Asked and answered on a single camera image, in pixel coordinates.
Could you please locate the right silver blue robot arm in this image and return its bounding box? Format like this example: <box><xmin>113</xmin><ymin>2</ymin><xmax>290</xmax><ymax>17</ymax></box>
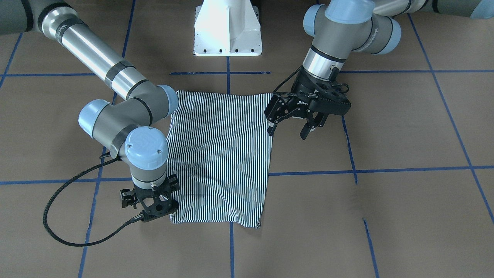
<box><xmin>1</xmin><ymin>0</ymin><xmax>172</xmax><ymax>229</ymax></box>

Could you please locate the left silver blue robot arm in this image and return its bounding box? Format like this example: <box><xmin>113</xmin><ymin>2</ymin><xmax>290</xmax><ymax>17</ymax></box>
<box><xmin>264</xmin><ymin>0</ymin><xmax>494</xmax><ymax>139</ymax></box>

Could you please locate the blue white striped polo shirt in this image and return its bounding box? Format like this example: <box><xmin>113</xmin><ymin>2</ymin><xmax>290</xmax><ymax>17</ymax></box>
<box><xmin>167</xmin><ymin>90</ymin><xmax>272</xmax><ymax>229</ymax></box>

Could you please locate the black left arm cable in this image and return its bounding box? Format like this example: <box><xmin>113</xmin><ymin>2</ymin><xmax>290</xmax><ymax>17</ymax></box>
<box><xmin>272</xmin><ymin>66</ymin><xmax>303</xmax><ymax>95</ymax></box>

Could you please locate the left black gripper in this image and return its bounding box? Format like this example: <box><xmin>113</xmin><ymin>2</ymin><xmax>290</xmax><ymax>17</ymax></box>
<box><xmin>264</xmin><ymin>69</ymin><xmax>351</xmax><ymax>140</ymax></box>

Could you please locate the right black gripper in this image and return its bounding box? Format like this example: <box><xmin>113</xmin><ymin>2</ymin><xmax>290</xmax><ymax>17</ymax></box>
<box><xmin>120</xmin><ymin>174</ymin><xmax>180</xmax><ymax>223</ymax></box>

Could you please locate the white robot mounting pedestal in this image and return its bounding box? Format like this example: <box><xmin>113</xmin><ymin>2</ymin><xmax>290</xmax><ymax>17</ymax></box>
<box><xmin>193</xmin><ymin>0</ymin><xmax>263</xmax><ymax>57</ymax></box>

